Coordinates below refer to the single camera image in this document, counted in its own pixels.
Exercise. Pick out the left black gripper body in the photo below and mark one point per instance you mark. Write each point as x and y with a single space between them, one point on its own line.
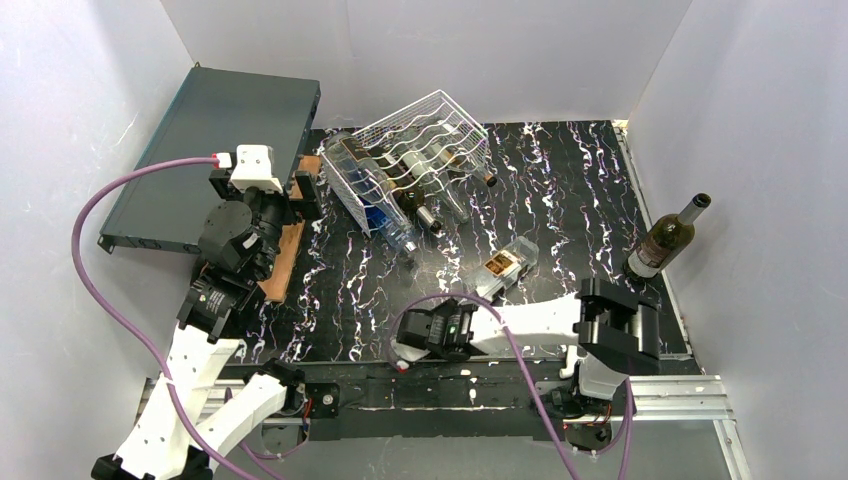
291 201

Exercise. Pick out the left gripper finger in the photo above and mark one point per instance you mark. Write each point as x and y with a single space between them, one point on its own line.
219 179
307 204

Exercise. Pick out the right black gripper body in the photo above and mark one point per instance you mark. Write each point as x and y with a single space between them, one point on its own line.
421 328

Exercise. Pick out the clear round bottle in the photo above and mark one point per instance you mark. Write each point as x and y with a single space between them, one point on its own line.
343 151

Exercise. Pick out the blue glass bottle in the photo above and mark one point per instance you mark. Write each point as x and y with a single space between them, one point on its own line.
373 188

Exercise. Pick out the dark green wine bottle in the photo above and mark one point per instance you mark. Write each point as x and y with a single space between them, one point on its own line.
410 198

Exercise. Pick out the clear square liquor bottle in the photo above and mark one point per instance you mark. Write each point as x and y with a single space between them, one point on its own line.
503 269

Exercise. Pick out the olive wine bottle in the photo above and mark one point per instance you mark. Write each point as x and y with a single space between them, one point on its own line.
666 239

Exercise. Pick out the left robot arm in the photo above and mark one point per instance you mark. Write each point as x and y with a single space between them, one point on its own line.
172 439

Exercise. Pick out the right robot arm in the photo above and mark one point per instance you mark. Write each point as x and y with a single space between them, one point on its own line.
609 332

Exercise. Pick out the dark grey flat box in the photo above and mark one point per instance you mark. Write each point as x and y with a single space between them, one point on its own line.
213 111

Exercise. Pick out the brown wooden board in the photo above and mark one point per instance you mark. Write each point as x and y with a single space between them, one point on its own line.
276 286

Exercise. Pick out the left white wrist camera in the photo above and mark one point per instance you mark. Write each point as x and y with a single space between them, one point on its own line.
252 167

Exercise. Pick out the white wire wine rack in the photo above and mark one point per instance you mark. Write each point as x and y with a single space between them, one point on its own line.
402 130

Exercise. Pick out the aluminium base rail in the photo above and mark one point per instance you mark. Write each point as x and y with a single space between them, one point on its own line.
468 406

